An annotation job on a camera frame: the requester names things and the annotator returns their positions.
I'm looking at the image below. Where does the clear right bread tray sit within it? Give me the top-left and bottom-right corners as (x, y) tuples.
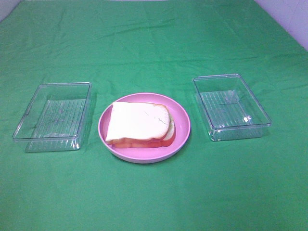
(192, 74), (271, 141)

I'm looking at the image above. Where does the green table cloth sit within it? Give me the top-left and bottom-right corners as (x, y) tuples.
(0, 0), (308, 231)

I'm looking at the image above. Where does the green lettuce leaf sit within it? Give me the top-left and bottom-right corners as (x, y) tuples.
(170, 119), (174, 130)

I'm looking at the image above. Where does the bread slice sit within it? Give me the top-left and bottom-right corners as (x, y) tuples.
(105, 102), (172, 145)
(113, 117), (176, 148)

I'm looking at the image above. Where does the clear left ingredient tray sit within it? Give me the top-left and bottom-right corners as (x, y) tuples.
(13, 82), (92, 153)

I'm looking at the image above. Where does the pink round plate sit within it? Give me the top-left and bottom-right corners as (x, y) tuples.
(98, 92), (191, 164)

